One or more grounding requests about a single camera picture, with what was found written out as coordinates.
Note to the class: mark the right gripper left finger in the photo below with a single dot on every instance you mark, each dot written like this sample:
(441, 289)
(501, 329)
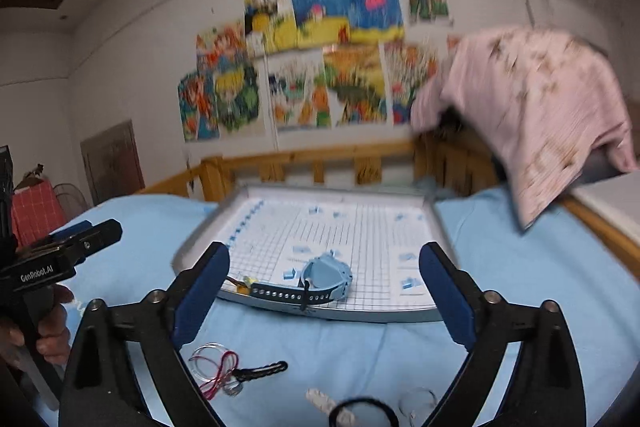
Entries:
(193, 292)

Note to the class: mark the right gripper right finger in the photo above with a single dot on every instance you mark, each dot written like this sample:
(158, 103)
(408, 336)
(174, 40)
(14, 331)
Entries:
(455, 294)

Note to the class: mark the black wavy hair clip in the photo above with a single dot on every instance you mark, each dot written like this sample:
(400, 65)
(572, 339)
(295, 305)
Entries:
(255, 373)

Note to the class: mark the person's left hand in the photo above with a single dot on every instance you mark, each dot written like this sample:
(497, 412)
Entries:
(54, 341)

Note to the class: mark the red checkered cloth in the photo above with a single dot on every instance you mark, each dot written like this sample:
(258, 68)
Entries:
(35, 213)

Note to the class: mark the grey grid-lined tray box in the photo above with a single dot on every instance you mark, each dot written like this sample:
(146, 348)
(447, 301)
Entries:
(272, 231)

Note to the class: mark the light blue cartoon bedsheet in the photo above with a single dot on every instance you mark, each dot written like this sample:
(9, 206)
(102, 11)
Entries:
(557, 258)

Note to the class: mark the clear glass bangle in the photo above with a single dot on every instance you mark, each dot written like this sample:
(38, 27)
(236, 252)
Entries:
(417, 402)

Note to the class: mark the brown wooden door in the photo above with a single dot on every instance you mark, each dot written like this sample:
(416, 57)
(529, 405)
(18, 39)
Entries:
(112, 164)

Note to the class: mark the white mattress edge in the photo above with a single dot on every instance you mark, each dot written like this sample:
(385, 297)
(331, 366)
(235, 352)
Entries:
(616, 200)

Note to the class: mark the pink embroidered blanket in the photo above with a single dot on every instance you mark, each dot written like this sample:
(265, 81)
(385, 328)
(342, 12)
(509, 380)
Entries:
(541, 99)

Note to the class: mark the children's drawings on wall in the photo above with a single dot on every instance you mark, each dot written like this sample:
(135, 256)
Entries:
(307, 65)

